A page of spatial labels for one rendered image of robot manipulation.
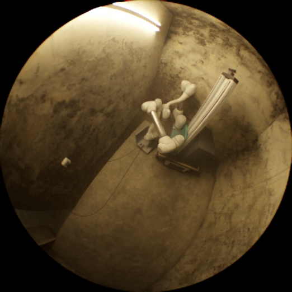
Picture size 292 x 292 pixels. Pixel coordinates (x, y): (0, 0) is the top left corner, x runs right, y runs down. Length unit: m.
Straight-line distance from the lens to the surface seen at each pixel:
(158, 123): 1.16
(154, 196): 1.70
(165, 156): 1.56
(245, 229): 1.81
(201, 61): 1.64
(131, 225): 1.75
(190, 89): 1.30
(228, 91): 1.02
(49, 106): 0.71
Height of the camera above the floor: 1.64
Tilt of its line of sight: 59 degrees down
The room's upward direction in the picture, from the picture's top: 19 degrees clockwise
